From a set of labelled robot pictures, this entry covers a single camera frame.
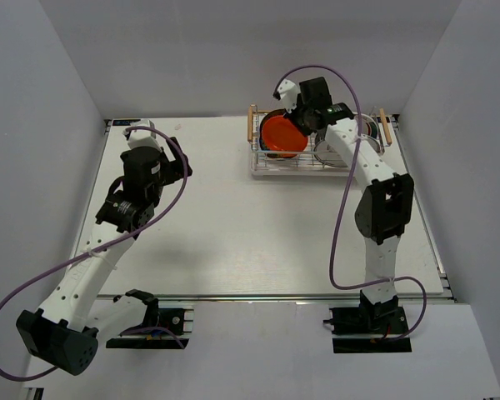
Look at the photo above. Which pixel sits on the blue patterned plate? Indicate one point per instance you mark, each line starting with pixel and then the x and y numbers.
pixel 277 153

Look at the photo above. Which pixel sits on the white plate green rim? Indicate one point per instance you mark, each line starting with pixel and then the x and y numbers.
pixel 375 141

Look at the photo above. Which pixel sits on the black label sticker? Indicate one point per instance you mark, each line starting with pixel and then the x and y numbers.
pixel 125 122

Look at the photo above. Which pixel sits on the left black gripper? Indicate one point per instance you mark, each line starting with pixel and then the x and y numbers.
pixel 178 170

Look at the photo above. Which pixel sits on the metal wire dish rack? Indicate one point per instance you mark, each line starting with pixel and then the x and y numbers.
pixel 305 164

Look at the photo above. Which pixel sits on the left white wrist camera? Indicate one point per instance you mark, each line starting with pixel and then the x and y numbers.
pixel 138 138

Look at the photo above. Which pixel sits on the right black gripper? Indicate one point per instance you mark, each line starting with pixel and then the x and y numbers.
pixel 292 116

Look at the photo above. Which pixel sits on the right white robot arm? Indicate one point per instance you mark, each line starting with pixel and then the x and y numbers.
pixel 385 207

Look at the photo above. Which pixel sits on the white plate red lettering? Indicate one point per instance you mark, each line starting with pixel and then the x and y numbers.
pixel 326 155

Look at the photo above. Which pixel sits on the orange plate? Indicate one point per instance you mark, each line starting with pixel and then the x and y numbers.
pixel 278 132

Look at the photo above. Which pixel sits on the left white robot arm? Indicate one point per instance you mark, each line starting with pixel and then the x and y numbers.
pixel 64 331

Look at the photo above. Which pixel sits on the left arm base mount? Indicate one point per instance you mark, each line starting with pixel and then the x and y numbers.
pixel 161 327

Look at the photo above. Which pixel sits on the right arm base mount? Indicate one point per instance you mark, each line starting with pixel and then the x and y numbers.
pixel 369 328

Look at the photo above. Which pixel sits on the yellow patterned plate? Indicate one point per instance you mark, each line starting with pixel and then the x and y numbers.
pixel 274 113

